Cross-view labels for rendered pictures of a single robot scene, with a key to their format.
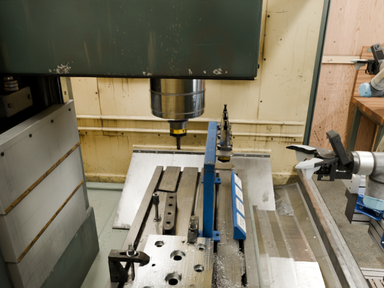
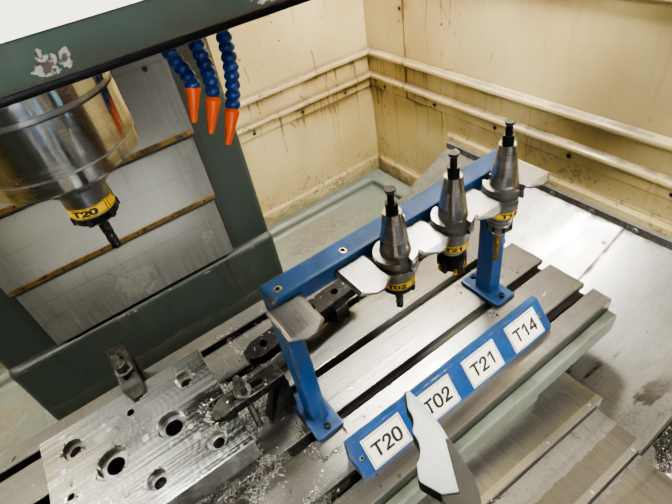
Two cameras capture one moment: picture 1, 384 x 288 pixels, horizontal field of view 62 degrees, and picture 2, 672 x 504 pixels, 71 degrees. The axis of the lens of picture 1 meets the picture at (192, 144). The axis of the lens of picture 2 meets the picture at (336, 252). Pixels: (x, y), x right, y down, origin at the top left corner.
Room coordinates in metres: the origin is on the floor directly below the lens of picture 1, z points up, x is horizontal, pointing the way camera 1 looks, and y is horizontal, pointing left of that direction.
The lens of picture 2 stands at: (0.85, -0.49, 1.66)
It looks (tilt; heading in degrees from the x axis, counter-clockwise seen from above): 41 degrees down; 57
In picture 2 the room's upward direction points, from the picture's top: 11 degrees counter-clockwise
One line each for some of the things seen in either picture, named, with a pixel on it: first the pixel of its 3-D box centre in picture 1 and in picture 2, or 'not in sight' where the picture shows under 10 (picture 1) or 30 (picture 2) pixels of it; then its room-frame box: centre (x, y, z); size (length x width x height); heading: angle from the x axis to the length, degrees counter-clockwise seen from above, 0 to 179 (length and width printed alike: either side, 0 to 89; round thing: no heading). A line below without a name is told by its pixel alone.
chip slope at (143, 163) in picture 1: (195, 198); (475, 298); (1.53, -0.02, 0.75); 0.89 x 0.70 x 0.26; 85
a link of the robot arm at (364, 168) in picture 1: (359, 162); not in sight; (0.91, -0.53, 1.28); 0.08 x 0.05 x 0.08; 175
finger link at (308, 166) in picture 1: (308, 170); not in sight; (0.86, -0.35, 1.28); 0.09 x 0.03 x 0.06; 121
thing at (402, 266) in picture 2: (224, 147); (395, 256); (1.18, -0.13, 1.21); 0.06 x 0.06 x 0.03
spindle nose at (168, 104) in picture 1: (177, 91); (31, 106); (0.89, 0.04, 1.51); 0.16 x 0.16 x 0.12
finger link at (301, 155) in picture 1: (300, 154); (429, 452); (0.98, -0.36, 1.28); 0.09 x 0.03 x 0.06; 49
